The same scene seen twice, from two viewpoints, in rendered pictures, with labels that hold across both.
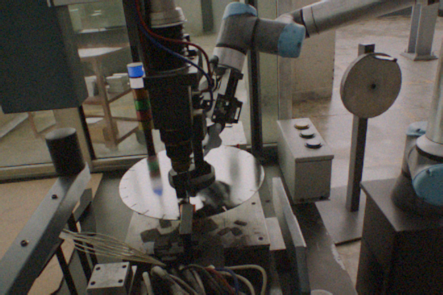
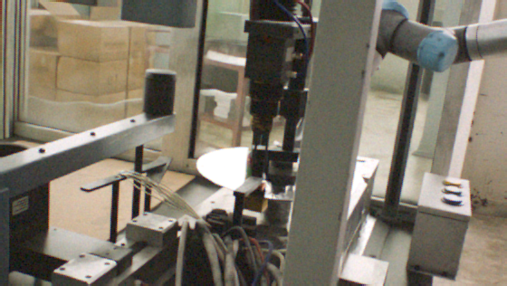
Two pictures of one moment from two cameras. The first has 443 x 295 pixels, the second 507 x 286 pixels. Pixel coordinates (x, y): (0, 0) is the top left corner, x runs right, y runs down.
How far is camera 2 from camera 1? 0.40 m
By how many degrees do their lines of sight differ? 19
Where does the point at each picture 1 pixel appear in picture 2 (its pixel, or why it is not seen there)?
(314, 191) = (435, 261)
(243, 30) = (385, 27)
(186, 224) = (244, 187)
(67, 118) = (179, 99)
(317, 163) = (446, 221)
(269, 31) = (413, 33)
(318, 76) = not seen: outside the picture
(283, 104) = (439, 154)
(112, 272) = (157, 220)
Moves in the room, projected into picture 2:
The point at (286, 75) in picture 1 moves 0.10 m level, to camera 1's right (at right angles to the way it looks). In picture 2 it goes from (452, 117) to (492, 124)
